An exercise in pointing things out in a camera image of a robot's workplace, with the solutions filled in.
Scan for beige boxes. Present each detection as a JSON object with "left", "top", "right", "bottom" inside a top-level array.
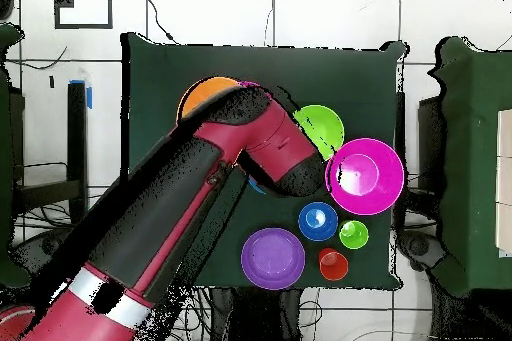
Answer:
[{"left": 495, "top": 108, "right": 512, "bottom": 258}]

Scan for dark green table cloth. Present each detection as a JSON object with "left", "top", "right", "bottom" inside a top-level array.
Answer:
[{"left": 120, "top": 31, "right": 410, "bottom": 292}]

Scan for green cloth side table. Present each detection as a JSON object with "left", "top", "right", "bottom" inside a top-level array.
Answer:
[
  {"left": 427, "top": 35, "right": 512, "bottom": 298},
  {"left": 0, "top": 22, "right": 31, "bottom": 288}
]

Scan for green plastic cup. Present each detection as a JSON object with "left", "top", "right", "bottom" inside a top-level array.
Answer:
[{"left": 338, "top": 219, "right": 370, "bottom": 251}]

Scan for black floor cable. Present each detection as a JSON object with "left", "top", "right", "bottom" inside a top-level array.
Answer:
[{"left": 139, "top": 0, "right": 178, "bottom": 44}]

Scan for light blue plastic bowl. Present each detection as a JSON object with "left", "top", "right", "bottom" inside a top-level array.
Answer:
[{"left": 247, "top": 175, "right": 267, "bottom": 195}]

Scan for black upright post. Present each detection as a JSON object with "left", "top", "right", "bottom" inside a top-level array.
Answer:
[{"left": 66, "top": 80, "right": 90, "bottom": 222}]

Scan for dark blue plastic bowl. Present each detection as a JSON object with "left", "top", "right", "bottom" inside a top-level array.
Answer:
[{"left": 297, "top": 201, "right": 340, "bottom": 243}]

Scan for green plastic bowl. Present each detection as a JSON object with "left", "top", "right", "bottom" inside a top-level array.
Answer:
[{"left": 292, "top": 104, "right": 346, "bottom": 162}]

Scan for black pedestal leg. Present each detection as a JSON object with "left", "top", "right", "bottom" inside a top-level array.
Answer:
[
  {"left": 9, "top": 228, "right": 75, "bottom": 278},
  {"left": 397, "top": 230, "right": 447, "bottom": 274}
]

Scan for orange plastic bowl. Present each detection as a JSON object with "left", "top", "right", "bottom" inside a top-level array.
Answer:
[{"left": 176, "top": 76, "right": 242, "bottom": 124}]

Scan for purple plastic bowl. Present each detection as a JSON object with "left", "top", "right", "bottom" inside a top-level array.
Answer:
[{"left": 240, "top": 227, "right": 306, "bottom": 291}]

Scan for orange plastic cup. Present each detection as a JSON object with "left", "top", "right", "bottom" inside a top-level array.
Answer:
[{"left": 318, "top": 247, "right": 350, "bottom": 282}]

